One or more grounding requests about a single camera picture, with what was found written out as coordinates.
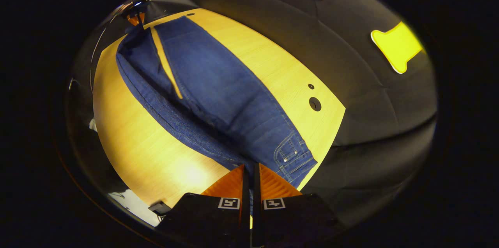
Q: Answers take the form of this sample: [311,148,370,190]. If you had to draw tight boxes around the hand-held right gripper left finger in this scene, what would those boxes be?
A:
[158,164,251,248]

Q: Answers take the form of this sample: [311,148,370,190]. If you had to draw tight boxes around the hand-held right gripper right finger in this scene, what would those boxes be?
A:
[253,163,344,248]

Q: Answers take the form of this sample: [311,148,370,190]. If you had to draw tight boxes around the blue denim jeans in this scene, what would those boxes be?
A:
[116,16,318,204]

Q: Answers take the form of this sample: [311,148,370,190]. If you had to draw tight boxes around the black backdrop cloth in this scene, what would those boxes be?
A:
[66,0,439,233]

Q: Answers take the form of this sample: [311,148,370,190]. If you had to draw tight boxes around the thin grey cable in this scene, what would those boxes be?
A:
[90,4,125,92]

